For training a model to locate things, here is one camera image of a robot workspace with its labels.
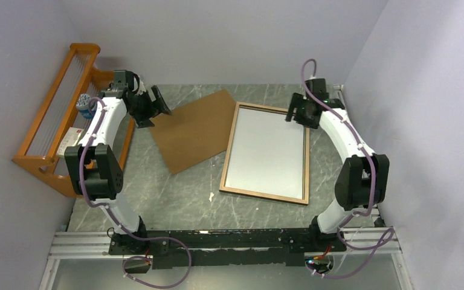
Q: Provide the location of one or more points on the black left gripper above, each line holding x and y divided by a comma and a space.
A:
144, 120

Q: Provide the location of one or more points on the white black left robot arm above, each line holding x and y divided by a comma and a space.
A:
93, 168

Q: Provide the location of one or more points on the blue white round tub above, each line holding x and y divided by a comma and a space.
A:
83, 106

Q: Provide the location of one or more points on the wooden picture frame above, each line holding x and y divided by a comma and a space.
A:
268, 152

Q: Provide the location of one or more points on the landscape photo print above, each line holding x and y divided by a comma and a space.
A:
267, 154

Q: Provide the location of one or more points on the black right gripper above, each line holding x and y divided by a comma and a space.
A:
296, 101

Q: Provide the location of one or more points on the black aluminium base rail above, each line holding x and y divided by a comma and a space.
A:
180, 248

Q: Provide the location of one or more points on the white red small box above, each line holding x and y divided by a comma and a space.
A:
71, 138

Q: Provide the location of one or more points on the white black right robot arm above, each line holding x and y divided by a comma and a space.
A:
362, 180

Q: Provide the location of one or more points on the brown backing board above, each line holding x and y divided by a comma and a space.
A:
194, 132

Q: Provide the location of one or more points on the orange wooden rack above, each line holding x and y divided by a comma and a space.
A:
57, 113

